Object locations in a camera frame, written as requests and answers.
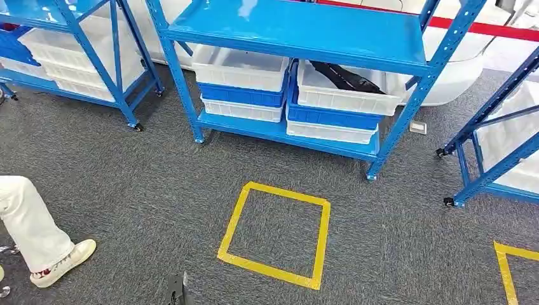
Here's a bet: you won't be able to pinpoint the white plastic bin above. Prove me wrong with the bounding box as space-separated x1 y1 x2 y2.
191 44 291 93
52 69 147 103
17 16 143 65
200 95 286 124
296 59 402 117
38 50 147 86
475 79 539 195
0 55 53 81
285 119 379 146

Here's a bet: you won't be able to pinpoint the black long part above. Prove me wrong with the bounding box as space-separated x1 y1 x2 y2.
309 60 387 96

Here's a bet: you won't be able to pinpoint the blue metal shelf rack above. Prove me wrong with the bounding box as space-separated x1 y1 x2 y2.
435 45 539 209
144 0 488 182
0 0 166 132

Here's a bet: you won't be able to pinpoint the person's white shoe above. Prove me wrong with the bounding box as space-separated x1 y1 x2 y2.
29 238 97 290

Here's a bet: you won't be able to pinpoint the red strip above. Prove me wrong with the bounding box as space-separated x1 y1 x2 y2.
315 0 539 43

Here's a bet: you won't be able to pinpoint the person's leg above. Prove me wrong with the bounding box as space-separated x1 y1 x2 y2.
0 175 76 274

